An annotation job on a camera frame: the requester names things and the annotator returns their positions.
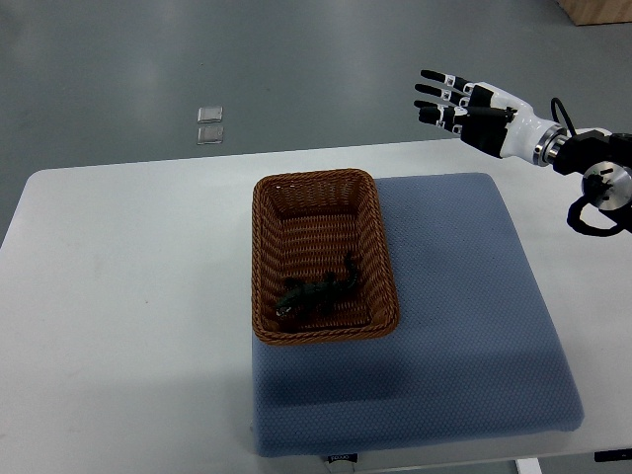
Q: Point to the dark toy crocodile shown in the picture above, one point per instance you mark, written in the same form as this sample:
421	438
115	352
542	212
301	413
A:
302	297

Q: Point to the upper metal floor plate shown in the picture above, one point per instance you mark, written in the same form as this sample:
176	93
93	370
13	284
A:
210	114

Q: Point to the wooden box corner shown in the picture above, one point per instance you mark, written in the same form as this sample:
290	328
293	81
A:
597	12

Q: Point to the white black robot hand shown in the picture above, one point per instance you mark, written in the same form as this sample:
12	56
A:
487	118

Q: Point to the brown wicker basket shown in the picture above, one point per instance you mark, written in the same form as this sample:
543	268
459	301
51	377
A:
303	224

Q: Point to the black table edge bracket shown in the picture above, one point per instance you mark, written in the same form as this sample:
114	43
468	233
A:
613	455

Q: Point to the metal floor plate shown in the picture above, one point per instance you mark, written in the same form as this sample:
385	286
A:
210	134
210	114

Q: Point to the blue padded cushion mat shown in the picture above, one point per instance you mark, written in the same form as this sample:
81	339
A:
475	353

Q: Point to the lower metal floor plate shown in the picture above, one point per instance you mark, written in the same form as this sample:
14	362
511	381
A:
210	134

